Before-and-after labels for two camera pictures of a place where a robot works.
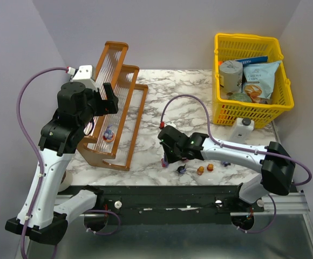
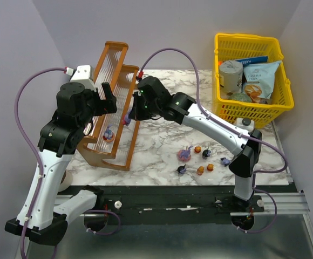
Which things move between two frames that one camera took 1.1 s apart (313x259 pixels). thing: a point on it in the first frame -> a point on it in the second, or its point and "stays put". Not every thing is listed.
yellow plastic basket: x=233 y=46 stays put
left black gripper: x=106 y=102 stays put
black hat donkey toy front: x=181 y=169 stays put
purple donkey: x=108 y=136 stays put
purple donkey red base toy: x=164 y=163 -> x=126 y=120
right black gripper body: x=169 y=150 -> x=136 y=107
